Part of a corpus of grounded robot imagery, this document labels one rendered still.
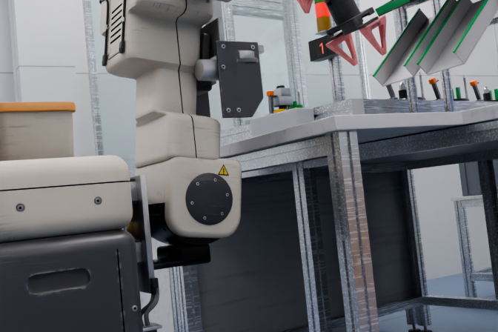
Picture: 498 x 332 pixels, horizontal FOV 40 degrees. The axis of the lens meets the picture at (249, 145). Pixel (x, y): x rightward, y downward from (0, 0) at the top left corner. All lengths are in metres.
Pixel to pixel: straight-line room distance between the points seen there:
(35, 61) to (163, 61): 2.49
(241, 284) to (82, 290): 1.64
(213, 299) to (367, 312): 1.33
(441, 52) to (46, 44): 2.52
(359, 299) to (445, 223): 4.13
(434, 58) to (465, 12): 0.19
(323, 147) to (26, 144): 0.58
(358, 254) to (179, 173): 0.38
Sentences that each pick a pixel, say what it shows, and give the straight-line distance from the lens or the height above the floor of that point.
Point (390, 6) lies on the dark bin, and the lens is 1.91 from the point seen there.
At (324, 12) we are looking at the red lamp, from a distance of 2.35.
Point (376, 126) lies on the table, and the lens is 1.37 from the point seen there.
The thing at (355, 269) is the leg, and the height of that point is 0.56.
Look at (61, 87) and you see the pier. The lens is 3.85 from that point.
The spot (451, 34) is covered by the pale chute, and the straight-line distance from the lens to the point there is 1.90.
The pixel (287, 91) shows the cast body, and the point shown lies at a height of 1.07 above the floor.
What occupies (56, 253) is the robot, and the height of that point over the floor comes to 0.66.
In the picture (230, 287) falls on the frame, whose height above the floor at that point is 0.39.
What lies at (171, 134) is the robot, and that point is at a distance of 1.35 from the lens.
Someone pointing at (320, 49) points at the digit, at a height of 1.20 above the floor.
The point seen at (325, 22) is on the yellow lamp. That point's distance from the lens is 2.34.
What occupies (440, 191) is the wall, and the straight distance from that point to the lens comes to 5.43.
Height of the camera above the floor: 0.71
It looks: 5 degrees up
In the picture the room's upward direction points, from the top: 6 degrees counter-clockwise
